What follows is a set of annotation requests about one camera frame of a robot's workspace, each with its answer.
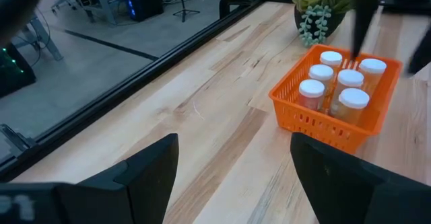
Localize translucent pill bottle white cap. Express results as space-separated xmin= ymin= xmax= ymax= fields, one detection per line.
xmin=298 ymin=79 xmax=326 ymax=112
xmin=331 ymin=87 xmax=371 ymax=126

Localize grey metal table leg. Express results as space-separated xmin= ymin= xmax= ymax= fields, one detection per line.
xmin=11 ymin=11 xmax=65 ymax=63

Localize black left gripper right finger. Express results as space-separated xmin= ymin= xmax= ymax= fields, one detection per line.
xmin=290 ymin=132 xmax=431 ymax=224

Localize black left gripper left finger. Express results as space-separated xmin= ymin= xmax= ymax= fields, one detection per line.
xmin=55 ymin=133 xmax=180 ymax=224

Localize potted succulent plant black pot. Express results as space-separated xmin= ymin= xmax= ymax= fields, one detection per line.
xmin=291 ymin=0 xmax=354 ymax=48

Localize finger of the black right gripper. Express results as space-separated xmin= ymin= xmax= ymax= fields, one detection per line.
xmin=350 ymin=0 xmax=388 ymax=61
xmin=406 ymin=25 xmax=431 ymax=76

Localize orange plastic basket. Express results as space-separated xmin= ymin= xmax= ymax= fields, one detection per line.
xmin=268 ymin=43 xmax=404 ymax=155

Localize black device green lights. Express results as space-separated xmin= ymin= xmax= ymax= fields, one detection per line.
xmin=0 ymin=42 xmax=37 ymax=99

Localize black tripod stand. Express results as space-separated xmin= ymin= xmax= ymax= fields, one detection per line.
xmin=170 ymin=0 xmax=202 ymax=24

